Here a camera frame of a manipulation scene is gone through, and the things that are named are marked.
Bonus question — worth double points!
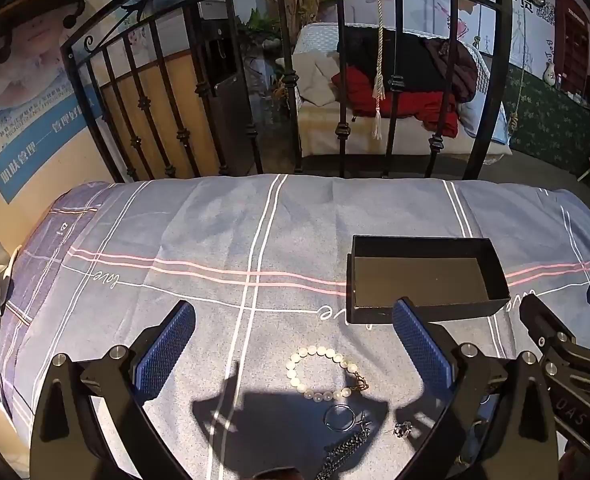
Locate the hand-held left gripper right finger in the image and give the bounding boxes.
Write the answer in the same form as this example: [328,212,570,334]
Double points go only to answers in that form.
[392,297,560,480]

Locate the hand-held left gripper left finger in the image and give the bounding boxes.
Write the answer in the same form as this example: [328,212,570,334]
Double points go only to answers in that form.
[30,300,196,480]

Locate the black box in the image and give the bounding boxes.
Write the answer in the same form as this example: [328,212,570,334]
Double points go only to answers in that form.
[347,235,510,325]

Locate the white pearl bracelet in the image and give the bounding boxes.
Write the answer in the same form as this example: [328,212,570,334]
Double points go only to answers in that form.
[286,345,370,402]

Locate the grey plaid bed sheet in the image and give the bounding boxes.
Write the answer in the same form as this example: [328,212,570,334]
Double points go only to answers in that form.
[5,174,590,480]

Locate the cream sofa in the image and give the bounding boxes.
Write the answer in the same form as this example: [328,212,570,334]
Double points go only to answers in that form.
[292,22,514,159]

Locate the dark water dispenser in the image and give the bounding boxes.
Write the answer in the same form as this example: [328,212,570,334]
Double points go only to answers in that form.
[197,2,256,172]

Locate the red cloth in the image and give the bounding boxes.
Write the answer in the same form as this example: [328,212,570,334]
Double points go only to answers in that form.
[346,67,460,139]

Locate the red cabinet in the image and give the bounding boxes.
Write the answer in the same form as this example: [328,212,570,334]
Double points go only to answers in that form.
[555,0,590,99]

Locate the dark red jacket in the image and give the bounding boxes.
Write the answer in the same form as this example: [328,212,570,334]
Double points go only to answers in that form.
[422,37,478,104]

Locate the black garment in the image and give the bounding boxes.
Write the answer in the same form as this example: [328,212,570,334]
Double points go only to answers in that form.
[337,27,456,111]

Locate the cream cloth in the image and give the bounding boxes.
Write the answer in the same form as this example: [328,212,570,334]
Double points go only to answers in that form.
[292,52,342,107]

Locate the green plant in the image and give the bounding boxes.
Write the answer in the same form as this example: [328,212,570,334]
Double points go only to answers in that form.
[237,7,296,54]

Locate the silver ring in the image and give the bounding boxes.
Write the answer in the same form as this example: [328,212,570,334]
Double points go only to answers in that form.
[325,405,356,432]

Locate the dark metal chain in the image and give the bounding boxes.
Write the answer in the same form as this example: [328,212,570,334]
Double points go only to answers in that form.
[315,425,374,480]

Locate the thin knotted rope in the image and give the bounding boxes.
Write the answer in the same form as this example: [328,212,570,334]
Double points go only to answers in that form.
[507,0,532,134]

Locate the wall poster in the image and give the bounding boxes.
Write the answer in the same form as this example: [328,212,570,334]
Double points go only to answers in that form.
[0,0,106,206]

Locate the black iron bed frame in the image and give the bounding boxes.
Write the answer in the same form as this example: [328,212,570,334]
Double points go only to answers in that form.
[60,0,514,184]

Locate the white tasselled rope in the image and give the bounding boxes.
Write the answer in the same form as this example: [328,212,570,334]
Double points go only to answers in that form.
[370,0,388,141]

